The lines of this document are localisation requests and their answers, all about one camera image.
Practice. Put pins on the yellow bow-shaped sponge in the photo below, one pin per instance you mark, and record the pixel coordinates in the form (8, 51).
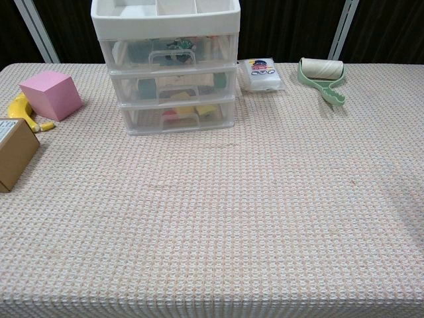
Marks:
(183, 112)

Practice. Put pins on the clear drawer with yellow blocks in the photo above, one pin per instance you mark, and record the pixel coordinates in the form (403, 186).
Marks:
(142, 117)

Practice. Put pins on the clear drawer with green items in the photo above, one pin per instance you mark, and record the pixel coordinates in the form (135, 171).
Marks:
(132, 56)

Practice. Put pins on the pink cube box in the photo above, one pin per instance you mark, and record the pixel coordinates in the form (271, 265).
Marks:
(49, 94)

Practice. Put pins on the brown cardboard box with label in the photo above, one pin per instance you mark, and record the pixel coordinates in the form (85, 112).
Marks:
(15, 155)

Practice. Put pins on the yellow cube block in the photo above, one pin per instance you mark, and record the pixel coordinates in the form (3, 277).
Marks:
(203, 110)

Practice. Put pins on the beige woven tablecloth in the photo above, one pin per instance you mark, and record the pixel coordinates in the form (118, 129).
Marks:
(212, 215)

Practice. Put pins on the white packet with printed label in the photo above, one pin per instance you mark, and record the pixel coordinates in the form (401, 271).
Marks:
(263, 77)

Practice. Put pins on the green lint roller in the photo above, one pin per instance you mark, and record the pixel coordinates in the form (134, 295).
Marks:
(323, 71)

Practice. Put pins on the yellow banana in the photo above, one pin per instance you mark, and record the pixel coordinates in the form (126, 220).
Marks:
(18, 111)

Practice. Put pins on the white plastic drawer unit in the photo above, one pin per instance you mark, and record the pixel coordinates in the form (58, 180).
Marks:
(165, 20)

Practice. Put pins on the grey metal frame post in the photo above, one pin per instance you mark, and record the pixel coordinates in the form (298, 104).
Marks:
(342, 30)
(36, 30)

